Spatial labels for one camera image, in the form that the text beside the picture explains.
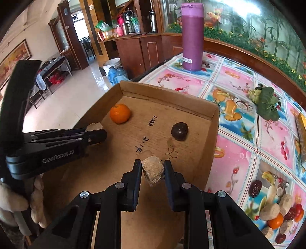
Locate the framed wall painting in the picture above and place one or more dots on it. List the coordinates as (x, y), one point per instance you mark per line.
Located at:
(14, 59)

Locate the tall purple bottle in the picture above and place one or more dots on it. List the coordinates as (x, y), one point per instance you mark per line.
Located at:
(192, 36)

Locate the white bucket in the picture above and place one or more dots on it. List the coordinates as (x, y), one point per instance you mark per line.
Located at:
(111, 63)

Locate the silver thermos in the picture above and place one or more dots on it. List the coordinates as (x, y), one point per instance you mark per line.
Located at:
(129, 22)

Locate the pink bottle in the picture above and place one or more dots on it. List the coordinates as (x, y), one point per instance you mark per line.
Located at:
(123, 28)

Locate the person's left hand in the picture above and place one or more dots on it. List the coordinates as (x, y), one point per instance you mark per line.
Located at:
(12, 201)

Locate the dining table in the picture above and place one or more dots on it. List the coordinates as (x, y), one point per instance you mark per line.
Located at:
(53, 67)

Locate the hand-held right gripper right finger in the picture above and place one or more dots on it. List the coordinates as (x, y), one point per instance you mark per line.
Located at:
(169, 189)

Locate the brown cardboard box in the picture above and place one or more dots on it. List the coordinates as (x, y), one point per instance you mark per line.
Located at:
(143, 107)

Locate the green plastic bag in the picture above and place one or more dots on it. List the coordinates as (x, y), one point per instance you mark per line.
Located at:
(103, 25)

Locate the beige root chunk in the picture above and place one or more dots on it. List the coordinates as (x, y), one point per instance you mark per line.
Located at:
(285, 203)
(94, 126)
(267, 232)
(269, 212)
(153, 172)
(286, 226)

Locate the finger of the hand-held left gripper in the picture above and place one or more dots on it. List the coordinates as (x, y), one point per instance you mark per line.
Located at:
(98, 136)
(59, 133)

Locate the wooden door frame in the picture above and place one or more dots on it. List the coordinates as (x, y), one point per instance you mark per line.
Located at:
(69, 43)

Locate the green leafy vegetable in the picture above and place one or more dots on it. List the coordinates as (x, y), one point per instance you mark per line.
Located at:
(266, 105)

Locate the wooden cabinet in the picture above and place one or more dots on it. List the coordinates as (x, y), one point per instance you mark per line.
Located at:
(131, 52)

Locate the dark red date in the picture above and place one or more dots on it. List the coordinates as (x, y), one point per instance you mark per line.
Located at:
(280, 238)
(254, 189)
(290, 213)

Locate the dark purple passion fruit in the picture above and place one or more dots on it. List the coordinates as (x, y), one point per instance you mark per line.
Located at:
(179, 131)

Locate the aquarium with bamboo backdrop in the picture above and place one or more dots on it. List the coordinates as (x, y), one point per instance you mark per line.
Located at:
(239, 21)

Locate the fruit print tablecloth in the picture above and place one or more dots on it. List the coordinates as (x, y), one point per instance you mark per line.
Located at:
(275, 143)

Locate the black chair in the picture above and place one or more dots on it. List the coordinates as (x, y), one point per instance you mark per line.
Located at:
(88, 47)

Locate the gold cardboard box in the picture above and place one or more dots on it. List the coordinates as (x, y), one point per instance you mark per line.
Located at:
(301, 134)

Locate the orange tangerine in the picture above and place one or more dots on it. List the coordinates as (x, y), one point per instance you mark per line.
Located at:
(120, 113)
(275, 221)

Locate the red tomato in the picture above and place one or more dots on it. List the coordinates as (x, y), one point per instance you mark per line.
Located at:
(299, 212)

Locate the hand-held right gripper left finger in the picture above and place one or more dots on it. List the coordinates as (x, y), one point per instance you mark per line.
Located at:
(138, 186)

